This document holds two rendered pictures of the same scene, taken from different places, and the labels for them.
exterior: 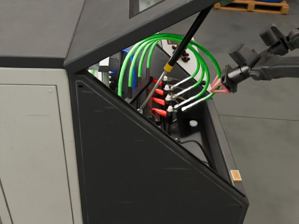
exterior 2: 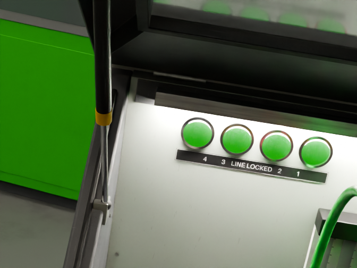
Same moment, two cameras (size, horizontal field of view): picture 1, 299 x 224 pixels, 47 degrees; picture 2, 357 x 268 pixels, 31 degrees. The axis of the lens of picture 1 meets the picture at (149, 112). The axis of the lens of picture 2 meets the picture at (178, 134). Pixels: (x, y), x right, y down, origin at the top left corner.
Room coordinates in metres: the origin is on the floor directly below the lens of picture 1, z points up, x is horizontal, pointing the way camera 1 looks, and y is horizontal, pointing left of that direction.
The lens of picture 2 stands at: (0.94, -0.74, 1.72)
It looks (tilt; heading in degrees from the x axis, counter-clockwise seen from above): 20 degrees down; 94
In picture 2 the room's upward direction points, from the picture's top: 9 degrees clockwise
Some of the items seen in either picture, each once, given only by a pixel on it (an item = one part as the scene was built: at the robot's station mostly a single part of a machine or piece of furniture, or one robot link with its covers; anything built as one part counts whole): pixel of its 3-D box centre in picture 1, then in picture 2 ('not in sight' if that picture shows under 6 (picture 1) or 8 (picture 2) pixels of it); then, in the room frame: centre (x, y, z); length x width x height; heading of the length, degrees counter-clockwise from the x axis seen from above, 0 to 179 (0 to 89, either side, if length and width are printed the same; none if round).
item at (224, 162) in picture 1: (219, 153); not in sight; (1.14, -0.32, 0.87); 0.62 x 0.04 x 0.16; 5
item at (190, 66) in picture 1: (182, 60); not in sight; (1.83, -0.17, 0.97); 0.70 x 0.22 x 0.03; 5
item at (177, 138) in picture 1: (163, 129); not in sight; (1.24, -0.07, 0.91); 0.34 x 0.10 x 0.15; 5
